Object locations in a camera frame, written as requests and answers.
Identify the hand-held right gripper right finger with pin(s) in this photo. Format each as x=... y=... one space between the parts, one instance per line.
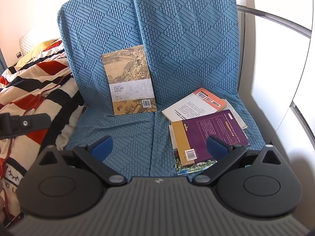
x=216 y=148

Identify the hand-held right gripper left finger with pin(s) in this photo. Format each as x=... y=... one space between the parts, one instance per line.
x=103 y=148

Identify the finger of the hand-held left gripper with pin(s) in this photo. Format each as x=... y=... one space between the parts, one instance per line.
x=29 y=123

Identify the purple and tan book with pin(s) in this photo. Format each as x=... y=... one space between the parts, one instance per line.
x=211 y=127

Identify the orange and white book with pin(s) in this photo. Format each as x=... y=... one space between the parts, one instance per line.
x=192 y=105

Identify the tan painting cover book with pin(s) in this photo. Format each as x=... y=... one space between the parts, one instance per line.
x=128 y=78

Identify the striped blanket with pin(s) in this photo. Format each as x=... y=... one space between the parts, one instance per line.
x=37 y=78

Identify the yellow pillow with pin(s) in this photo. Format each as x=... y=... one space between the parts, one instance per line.
x=37 y=49

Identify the white textured pillow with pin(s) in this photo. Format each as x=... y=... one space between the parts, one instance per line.
x=29 y=40

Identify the white cabinet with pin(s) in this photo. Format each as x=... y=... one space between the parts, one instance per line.
x=270 y=66

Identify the blue textured cloth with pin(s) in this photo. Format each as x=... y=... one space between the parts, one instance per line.
x=184 y=41

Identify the wall outlet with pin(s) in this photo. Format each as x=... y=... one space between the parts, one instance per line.
x=18 y=54

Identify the grey metal rail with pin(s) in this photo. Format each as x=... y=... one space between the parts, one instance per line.
x=302 y=115
x=278 y=17

